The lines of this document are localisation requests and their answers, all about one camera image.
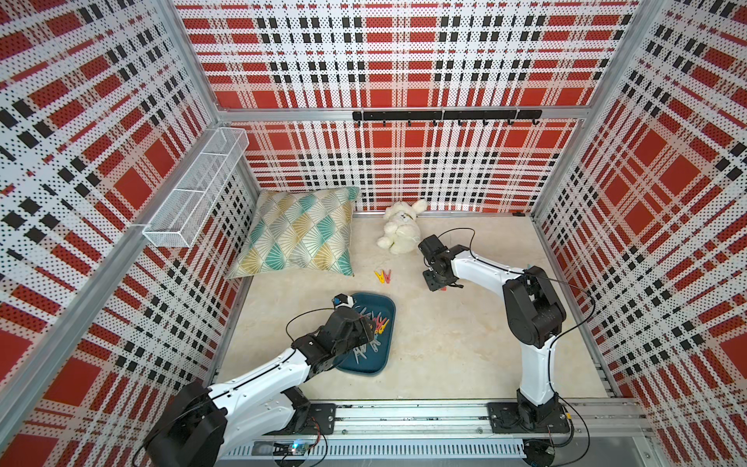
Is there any black hook rail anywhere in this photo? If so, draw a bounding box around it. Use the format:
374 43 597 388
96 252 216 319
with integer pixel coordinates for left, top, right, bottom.
352 109 543 124

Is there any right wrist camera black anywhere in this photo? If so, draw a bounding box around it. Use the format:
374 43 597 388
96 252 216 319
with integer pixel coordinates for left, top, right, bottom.
418 235 449 265

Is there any patterned cushion teal yellow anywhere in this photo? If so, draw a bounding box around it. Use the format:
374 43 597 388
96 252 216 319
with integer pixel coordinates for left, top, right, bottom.
229 187 360 278

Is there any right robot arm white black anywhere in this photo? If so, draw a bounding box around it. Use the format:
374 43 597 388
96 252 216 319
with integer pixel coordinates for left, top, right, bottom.
419 245 566 429

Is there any green circuit board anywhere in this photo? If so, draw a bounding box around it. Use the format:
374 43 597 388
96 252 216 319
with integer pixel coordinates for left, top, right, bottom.
272 441 312 457

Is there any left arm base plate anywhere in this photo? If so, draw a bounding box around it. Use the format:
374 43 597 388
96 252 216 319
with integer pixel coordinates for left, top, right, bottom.
267 403 338 436

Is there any teal plastic storage box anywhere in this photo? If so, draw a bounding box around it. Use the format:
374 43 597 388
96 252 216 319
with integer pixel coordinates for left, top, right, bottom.
336 292 396 377

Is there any white plush toy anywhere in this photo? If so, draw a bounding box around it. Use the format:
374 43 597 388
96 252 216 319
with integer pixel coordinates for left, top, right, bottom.
377 200 428 255

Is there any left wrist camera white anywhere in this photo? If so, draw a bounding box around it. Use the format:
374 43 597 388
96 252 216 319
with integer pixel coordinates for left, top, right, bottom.
333 294 355 309

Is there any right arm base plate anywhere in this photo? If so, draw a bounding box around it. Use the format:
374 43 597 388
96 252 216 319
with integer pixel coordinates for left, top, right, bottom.
486 401 572 435

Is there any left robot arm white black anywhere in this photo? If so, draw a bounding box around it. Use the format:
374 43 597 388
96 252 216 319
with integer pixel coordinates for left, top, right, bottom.
142 296 377 466

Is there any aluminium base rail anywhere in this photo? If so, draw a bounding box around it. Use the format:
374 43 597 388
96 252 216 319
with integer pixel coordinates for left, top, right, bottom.
322 398 653 439

